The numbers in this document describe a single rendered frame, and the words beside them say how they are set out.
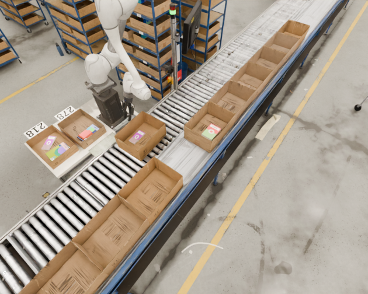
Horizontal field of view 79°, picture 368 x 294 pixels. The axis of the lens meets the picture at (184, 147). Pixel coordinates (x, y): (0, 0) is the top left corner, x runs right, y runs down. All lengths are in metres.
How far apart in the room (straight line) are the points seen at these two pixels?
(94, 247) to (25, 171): 2.00
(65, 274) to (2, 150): 2.49
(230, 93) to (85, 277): 2.04
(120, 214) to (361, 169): 3.02
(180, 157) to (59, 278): 1.18
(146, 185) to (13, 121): 2.84
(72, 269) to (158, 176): 0.85
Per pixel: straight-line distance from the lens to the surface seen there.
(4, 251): 2.24
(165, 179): 1.84
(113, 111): 2.37
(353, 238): 3.16
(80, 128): 2.54
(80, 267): 1.78
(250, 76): 2.80
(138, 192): 1.82
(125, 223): 1.76
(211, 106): 2.19
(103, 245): 1.76
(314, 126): 3.82
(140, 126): 2.36
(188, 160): 1.93
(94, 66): 2.07
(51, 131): 2.61
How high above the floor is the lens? 2.53
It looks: 55 degrees down
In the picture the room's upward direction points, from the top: straight up
